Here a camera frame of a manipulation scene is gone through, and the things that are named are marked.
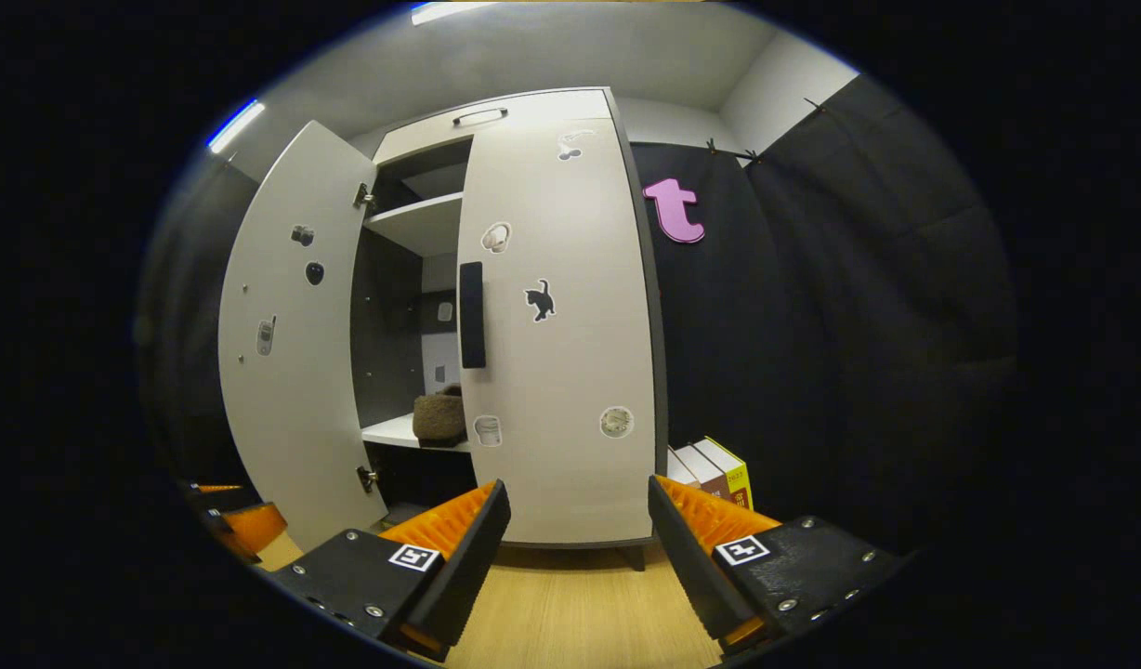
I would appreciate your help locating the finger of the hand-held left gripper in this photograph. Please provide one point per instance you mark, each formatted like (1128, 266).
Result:
(219, 497)
(255, 528)

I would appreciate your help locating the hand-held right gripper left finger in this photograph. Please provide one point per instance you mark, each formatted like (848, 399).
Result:
(468, 567)

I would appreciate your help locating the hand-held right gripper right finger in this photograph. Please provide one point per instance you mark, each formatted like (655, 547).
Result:
(691, 567)

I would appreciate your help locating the white shoe cabinet door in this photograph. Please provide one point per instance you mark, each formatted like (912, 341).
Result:
(570, 372)
(292, 418)

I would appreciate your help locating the brown fuzzy shoe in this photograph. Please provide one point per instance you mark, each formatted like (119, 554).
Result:
(438, 418)

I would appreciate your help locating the white shoe cabinet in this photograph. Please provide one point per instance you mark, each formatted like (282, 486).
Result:
(422, 223)

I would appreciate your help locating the white cabinet drawer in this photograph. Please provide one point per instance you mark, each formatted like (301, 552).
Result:
(533, 111)

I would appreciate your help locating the brown book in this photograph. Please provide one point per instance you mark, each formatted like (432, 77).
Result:
(710, 478)

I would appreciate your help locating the yellow book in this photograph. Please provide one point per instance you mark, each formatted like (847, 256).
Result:
(740, 483)

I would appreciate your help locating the black backdrop cloth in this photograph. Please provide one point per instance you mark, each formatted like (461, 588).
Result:
(859, 325)

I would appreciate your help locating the ceiling light strip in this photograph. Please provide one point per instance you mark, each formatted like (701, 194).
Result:
(237, 126)

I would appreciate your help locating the ceiling light panel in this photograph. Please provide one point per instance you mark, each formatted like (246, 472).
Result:
(450, 11)

